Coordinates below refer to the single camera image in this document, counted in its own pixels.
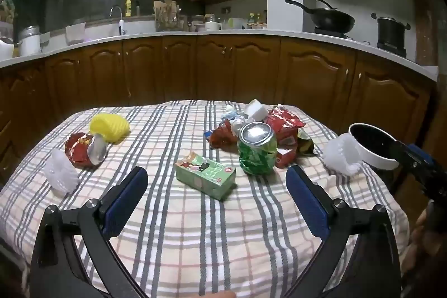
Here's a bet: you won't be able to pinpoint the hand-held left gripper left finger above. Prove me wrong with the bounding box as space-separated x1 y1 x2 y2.
30 166 149 298

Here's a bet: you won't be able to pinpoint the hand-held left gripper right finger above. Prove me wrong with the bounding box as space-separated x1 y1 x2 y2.
284 165 402 298

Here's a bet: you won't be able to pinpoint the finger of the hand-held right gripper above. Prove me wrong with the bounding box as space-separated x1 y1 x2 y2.
401 142 447 182
394 144 446 199

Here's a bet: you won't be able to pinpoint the white round bin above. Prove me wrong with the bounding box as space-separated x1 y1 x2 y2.
348 123 401 170

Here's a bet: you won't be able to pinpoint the small red box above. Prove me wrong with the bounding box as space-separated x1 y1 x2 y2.
275 144 298 169

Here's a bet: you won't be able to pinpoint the green snack bag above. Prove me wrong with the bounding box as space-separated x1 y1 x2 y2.
296 128 315 158

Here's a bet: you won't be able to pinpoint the crushed green can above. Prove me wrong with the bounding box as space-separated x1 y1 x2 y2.
237 121 279 176

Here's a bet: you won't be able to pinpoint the large red snack bag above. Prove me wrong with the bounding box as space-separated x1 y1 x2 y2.
266 104 306 146

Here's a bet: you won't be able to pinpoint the red wrapper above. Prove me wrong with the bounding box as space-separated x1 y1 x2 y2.
209 120 242 148

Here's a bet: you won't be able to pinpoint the person's right hand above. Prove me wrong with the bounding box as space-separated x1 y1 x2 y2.
401 205 435 281

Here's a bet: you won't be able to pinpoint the white foam fruit net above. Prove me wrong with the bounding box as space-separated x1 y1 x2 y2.
45 149 79 196
323 132 364 176

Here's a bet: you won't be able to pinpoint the red silver-lined snack bag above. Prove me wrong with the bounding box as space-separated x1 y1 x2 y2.
65 132 108 169

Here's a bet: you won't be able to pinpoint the yellow foam fruit net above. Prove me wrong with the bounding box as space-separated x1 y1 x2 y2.
90 112 131 145

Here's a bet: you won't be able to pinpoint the plaid tablecloth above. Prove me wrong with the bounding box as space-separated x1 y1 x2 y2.
0 100 410 298

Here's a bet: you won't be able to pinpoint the green juice carton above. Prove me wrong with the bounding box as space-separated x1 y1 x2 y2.
175 151 237 202

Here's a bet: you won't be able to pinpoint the crumpled clear plastic wrapper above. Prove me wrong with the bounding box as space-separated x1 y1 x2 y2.
221 105 249 126

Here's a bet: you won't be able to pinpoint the black cooking pot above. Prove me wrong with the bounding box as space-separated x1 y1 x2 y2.
371 13 411 49

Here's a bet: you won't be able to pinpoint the gas stove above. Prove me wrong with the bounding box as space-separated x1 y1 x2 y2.
313 26 408 58

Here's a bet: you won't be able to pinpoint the brown wooden base cabinets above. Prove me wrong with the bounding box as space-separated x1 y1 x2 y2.
0 35 432 182

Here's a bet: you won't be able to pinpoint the black wok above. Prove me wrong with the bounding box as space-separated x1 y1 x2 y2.
285 0 356 34

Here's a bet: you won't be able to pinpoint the white kitchen countertop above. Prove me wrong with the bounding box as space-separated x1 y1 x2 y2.
0 28 439 82

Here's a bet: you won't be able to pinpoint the white plastic tub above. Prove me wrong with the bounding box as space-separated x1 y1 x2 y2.
65 22 87 45

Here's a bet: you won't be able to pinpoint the white canister with lid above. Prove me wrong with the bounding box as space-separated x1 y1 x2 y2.
17 25 42 57

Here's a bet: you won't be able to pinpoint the utensil rack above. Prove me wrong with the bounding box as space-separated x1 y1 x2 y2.
153 0 183 32

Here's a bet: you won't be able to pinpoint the seasoning bottles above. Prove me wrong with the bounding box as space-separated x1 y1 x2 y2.
246 12 268 30

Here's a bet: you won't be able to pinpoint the chrome faucet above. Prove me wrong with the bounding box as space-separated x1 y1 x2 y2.
110 5 125 37

